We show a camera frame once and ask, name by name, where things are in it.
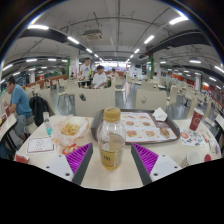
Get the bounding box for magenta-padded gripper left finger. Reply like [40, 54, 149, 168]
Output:
[42, 142, 94, 187]

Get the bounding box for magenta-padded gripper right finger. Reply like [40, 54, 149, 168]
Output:
[130, 142, 183, 187]

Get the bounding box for clear bottle with yellow drink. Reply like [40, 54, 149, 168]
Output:
[97, 106, 127, 171]

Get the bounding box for red sauce packet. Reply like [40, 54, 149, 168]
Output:
[61, 143, 81, 155]

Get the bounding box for plastic bag of fried food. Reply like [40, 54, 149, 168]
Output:
[51, 114, 91, 148]

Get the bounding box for white card with red border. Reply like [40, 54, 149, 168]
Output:
[25, 135, 56, 155]

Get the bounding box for dark brown food tray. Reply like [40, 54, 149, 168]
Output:
[90, 108, 181, 145]

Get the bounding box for small bottle with blue liquid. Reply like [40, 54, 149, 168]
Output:
[42, 111, 54, 137]

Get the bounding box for crumpled white napkin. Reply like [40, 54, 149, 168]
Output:
[152, 107, 169, 122]

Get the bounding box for red box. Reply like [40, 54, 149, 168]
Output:
[13, 153, 30, 165]

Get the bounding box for beige chair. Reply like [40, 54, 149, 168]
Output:
[74, 87, 117, 118]
[134, 88, 168, 113]

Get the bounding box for red paper cup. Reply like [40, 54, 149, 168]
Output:
[189, 107, 205, 132]

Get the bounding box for black backpack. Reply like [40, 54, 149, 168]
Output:
[28, 95, 51, 127]

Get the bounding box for clear plastic packet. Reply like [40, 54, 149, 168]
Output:
[208, 139, 221, 155]

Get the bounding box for far cafeteria chairs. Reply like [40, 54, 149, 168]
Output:
[23, 74, 214, 114]

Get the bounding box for beige cafeteria table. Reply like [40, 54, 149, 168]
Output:
[214, 113, 224, 141]
[0, 113, 18, 158]

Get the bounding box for person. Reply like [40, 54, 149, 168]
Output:
[78, 57, 93, 88]
[91, 65, 108, 90]
[109, 68, 119, 79]
[3, 75, 34, 141]

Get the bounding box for ceiling air conditioner unit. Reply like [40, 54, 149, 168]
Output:
[81, 29, 104, 42]

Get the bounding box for ceiling lights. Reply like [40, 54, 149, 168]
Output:
[0, 14, 224, 91]

